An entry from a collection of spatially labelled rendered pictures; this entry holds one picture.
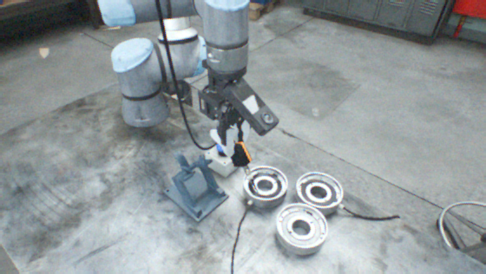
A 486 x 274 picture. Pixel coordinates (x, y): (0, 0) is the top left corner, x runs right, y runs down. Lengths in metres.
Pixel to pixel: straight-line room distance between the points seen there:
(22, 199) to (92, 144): 0.22
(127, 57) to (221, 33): 0.44
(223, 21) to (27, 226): 0.62
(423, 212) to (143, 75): 1.60
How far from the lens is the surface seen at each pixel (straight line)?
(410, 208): 1.96
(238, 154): 0.66
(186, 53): 0.92
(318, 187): 0.77
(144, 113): 0.97
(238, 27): 0.51
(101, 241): 0.75
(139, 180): 0.83
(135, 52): 0.90
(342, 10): 4.12
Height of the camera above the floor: 1.39
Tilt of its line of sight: 40 degrees down
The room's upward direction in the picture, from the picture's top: straight up
